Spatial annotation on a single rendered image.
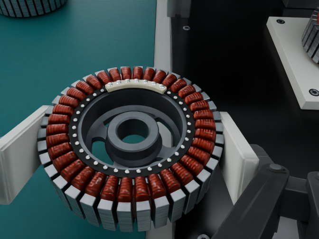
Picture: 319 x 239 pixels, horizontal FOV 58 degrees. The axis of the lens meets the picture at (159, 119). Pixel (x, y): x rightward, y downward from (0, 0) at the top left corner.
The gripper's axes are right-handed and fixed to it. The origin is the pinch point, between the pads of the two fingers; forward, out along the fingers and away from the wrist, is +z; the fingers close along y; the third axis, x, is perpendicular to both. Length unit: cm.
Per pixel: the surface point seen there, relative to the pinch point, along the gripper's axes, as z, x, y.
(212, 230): -0.5, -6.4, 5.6
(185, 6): 22.7, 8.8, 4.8
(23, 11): 24.9, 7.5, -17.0
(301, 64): 13.7, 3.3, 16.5
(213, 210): 0.7, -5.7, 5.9
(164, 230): 1.1, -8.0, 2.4
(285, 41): 17.3, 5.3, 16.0
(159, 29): 25.0, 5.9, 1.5
